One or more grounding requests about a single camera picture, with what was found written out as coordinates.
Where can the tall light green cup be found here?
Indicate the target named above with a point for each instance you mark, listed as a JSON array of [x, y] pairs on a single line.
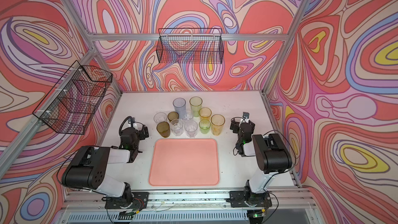
[[196, 105]]

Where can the short yellow cup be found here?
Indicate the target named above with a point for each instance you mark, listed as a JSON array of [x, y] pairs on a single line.
[[205, 113]]

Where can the black wire basket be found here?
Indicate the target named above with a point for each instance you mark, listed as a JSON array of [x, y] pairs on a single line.
[[190, 45], [76, 101]]

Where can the brown dimpled cup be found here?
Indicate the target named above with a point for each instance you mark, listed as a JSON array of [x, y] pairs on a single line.
[[163, 129], [172, 116]]

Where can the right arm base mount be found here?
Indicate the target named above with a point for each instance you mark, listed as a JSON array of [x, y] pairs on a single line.
[[248, 199]]

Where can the pink plastic tray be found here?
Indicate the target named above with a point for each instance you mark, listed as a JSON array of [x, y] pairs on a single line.
[[185, 162]]

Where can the brown dimpled cup front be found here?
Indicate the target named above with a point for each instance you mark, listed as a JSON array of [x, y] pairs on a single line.
[[163, 129]]

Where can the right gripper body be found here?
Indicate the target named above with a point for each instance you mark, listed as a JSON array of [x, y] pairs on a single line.
[[235, 125]]

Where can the brown dimpled cup rear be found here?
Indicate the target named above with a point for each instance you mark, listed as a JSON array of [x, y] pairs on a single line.
[[172, 116]]

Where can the black wire basket back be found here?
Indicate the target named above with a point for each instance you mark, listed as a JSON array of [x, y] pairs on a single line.
[[190, 45]]

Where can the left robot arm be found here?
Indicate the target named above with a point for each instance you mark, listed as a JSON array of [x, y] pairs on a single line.
[[87, 170]]

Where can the black wire basket left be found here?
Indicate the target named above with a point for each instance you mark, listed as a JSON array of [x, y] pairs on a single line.
[[76, 101]]

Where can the tall amber yellow cup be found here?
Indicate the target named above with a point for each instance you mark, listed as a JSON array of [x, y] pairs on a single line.
[[217, 124]]

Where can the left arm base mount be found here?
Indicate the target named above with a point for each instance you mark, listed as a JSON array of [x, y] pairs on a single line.
[[135, 200]]

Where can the clear faceted cup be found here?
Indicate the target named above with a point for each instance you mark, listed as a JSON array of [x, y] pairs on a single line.
[[191, 128], [177, 127]]

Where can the tall pale blue cup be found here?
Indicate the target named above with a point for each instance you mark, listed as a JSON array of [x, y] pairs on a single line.
[[179, 105]]

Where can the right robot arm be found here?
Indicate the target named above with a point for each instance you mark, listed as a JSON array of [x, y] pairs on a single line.
[[272, 156]]

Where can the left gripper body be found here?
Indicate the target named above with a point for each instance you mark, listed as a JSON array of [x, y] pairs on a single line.
[[141, 136]]

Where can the short bright green cup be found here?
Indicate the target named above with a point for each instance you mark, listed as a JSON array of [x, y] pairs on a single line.
[[204, 125]]

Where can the aluminium front rail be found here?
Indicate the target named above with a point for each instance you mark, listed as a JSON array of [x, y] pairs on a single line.
[[202, 199]]

